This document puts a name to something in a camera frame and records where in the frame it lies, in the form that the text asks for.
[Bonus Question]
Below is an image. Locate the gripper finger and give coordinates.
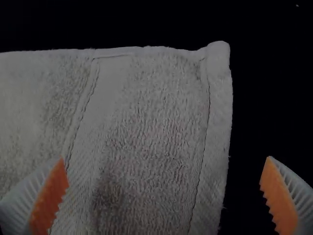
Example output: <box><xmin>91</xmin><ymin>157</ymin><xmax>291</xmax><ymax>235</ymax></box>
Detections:
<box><xmin>0</xmin><ymin>156</ymin><xmax>70</xmax><ymax>235</ymax></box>
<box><xmin>259</xmin><ymin>155</ymin><xmax>313</xmax><ymax>235</ymax></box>

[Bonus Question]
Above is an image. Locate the black mat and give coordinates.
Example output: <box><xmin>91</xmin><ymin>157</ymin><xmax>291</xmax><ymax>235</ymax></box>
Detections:
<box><xmin>0</xmin><ymin>0</ymin><xmax>313</xmax><ymax>235</ymax></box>

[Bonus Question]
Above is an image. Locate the pale towel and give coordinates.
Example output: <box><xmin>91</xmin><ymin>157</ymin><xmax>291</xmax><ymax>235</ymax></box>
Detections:
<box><xmin>0</xmin><ymin>40</ymin><xmax>233</xmax><ymax>235</ymax></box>

